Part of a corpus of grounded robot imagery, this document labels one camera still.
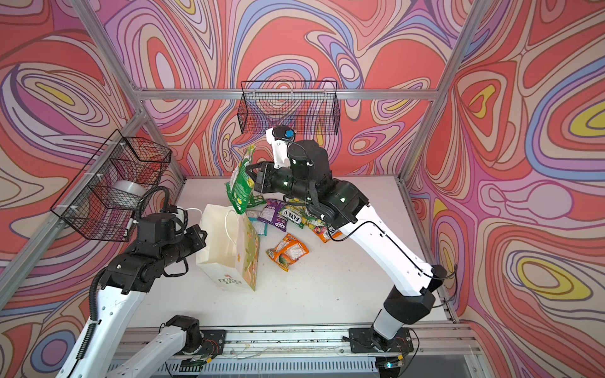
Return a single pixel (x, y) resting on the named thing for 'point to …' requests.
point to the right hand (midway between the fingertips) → (246, 177)
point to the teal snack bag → (260, 227)
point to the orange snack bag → (287, 251)
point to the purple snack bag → (270, 214)
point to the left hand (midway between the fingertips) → (210, 232)
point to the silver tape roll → (131, 187)
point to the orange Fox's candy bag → (327, 233)
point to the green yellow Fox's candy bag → (297, 214)
